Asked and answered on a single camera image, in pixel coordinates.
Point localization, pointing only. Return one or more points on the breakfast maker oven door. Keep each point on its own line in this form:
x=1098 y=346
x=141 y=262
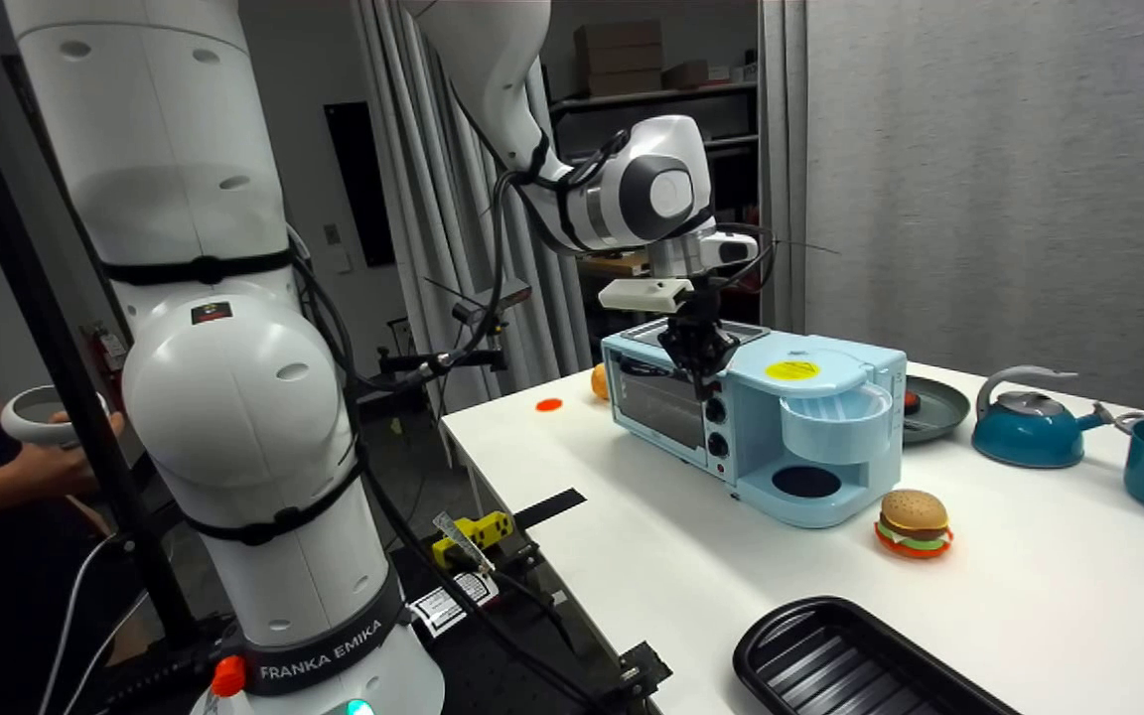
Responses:
x=659 y=407

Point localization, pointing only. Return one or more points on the stack of cardboard boxes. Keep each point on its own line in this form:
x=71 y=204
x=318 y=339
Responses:
x=620 y=60

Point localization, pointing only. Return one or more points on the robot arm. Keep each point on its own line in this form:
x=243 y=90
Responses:
x=224 y=397

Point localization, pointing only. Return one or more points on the grey toy frying pan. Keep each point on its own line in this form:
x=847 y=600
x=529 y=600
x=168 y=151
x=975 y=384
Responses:
x=939 y=409

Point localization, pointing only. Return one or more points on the toy burger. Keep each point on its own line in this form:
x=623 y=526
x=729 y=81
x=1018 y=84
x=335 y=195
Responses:
x=914 y=521

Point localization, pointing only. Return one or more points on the black ribbed tray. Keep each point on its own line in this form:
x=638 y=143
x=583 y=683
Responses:
x=830 y=660

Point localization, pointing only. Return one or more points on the black breakfast maker knob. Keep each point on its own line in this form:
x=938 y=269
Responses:
x=716 y=410
x=718 y=444

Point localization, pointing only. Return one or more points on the grey curtain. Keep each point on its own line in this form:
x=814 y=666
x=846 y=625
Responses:
x=783 y=159

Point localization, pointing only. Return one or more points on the orange toy fruit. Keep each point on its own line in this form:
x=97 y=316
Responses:
x=600 y=382

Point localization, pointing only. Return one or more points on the white curtain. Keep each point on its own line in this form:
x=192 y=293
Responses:
x=453 y=199

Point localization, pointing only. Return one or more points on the teal toy kettle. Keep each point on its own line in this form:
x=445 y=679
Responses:
x=1024 y=432

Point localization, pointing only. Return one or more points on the yellow clamp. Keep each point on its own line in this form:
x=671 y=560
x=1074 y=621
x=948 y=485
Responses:
x=478 y=536

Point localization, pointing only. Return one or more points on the white label tag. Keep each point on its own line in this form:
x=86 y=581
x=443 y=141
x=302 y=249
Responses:
x=453 y=601

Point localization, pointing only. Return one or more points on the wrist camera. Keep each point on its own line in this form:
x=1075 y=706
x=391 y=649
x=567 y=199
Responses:
x=643 y=294

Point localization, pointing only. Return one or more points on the breakfast maker lid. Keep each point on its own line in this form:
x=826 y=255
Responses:
x=800 y=369

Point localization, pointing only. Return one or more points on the light blue breakfast maker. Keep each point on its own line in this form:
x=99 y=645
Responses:
x=830 y=447

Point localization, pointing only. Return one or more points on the red emergency stop button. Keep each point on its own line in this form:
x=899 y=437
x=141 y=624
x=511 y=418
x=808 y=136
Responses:
x=227 y=676

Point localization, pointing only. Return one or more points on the hand controller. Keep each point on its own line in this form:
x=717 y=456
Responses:
x=31 y=412

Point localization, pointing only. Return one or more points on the red-orange disc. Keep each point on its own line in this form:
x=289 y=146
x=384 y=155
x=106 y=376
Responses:
x=549 y=404

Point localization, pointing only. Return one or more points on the camera on mount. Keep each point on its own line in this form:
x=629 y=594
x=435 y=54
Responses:
x=488 y=303

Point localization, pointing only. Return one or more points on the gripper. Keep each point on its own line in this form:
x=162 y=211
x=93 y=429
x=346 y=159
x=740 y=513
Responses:
x=699 y=316

